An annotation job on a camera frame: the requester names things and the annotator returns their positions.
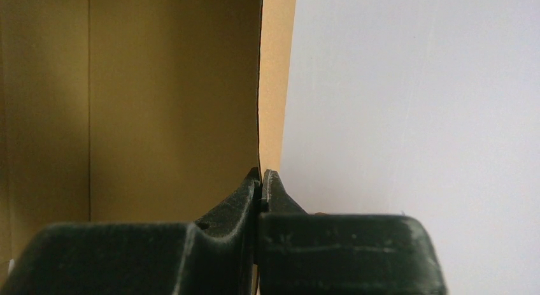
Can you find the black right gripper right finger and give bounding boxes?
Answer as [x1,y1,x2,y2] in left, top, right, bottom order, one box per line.
[258,170,448,294]

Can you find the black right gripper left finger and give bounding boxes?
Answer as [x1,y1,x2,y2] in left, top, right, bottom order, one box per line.
[1,168,261,294]

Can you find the brown cardboard box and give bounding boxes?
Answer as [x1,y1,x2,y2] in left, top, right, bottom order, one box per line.
[1,0,297,280]

